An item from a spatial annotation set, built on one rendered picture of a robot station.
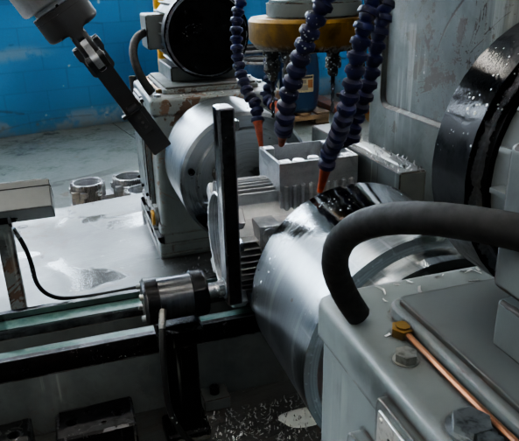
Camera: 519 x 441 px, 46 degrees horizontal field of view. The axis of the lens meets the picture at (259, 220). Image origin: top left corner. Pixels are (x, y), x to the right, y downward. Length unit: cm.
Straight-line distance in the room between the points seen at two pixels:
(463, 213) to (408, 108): 74
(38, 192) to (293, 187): 44
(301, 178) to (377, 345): 48
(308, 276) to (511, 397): 28
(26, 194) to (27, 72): 531
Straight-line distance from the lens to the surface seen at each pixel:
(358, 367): 42
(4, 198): 107
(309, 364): 58
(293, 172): 86
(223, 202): 73
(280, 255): 65
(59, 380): 90
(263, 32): 83
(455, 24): 93
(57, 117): 647
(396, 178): 82
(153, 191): 141
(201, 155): 109
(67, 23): 84
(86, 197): 345
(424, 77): 99
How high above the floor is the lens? 139
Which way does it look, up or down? 22 degrees down
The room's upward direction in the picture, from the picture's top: 2 degrees counter-clockwise
